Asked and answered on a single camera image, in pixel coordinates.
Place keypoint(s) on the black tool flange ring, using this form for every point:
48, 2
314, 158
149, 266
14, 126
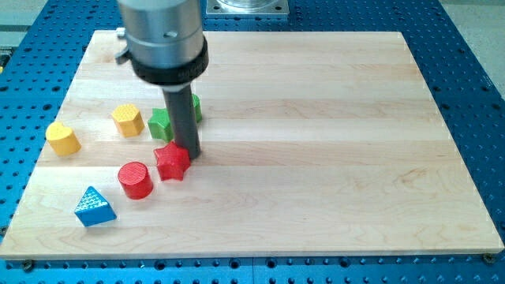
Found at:
179, 75

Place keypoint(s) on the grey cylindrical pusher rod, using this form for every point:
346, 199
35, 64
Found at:
182, 115

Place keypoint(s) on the blue triangle block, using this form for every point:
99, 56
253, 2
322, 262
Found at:
93, 208

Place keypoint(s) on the green block behind rod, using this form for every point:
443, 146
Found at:
197, 108

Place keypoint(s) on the green star block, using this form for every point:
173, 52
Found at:
159, 125

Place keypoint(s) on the yellow hexagon block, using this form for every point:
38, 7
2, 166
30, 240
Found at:
127, 119

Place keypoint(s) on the red star block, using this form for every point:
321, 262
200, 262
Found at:
172, 162

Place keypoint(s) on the red cylinder block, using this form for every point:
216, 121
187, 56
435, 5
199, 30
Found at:
135, 180

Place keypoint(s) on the yellow heart block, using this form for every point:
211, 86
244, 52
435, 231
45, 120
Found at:
62, 139

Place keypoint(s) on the wooden board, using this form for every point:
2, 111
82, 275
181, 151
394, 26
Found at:
313, 144

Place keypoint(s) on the blue perforated table plate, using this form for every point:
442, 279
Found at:
41, 69

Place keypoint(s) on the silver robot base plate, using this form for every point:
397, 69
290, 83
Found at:
247, 7

